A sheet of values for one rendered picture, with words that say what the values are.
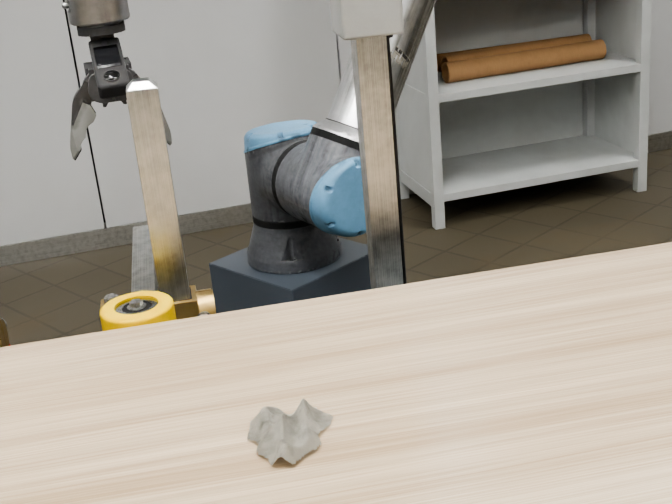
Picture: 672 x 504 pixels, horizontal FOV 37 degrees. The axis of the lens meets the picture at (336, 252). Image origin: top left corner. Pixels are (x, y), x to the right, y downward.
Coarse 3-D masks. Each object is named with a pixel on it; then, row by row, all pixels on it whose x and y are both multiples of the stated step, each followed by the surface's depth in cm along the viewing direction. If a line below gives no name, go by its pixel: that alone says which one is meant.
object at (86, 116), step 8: (88, 104) 152; (80, 112) 151; (88, 112) 152; (80, 120) 152; (88, 120) 152; (72, 128) 152; (80, 128) 152; (72, 136) 152; (80, 136) 153; (72, 144) 153; (80, 144) 153; (72, 152) 154
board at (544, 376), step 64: (640, 256) 110; (192, 320) 105; (256, 320) 103; (320, 320) 102; (384, 320) 101; (448, 320) 99; (512, 320) 98; (576, 320) 97; (640, 320) 96; (0, 384) 95; (64, 384) 94; (128, 384) 93; (192, 384) 92; (256, 384) 91; (320, 384) 90; (384, 384) 88; (448, 384) 88; (512, 384) 86; (576, 384) 86; (640, 384) 85; (0, 448) 84; (64, 448) 83; (128, 448) 82; (192, 448) 81; (256, 448) 81; (320, 448) 80; (384, 448) 79; (448, 448) 78; (512, 448) 77; (576, 448) 77; (640, 448) 76
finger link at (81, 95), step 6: (84, 84) 150; (78, 90) 150; (84, 90) 150; (78, 96) 150; (84, 96) 151; (72, 102) 152; (78, 102) 151; (84, 102) 151; (90, 102) 151; (72, 108) 151; (78, 108) 151; (72, 114) 151; (72, 120) 151
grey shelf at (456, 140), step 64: (448, 0) 395; (512, 0) 403; (576, 0) 410; (640, 0) 371; (576, 64) 388; (640, 64) 379; (448, 128) 414; (512, 128) 422; (576, 128) 430; (640, 128) 388; (448, 192) 376
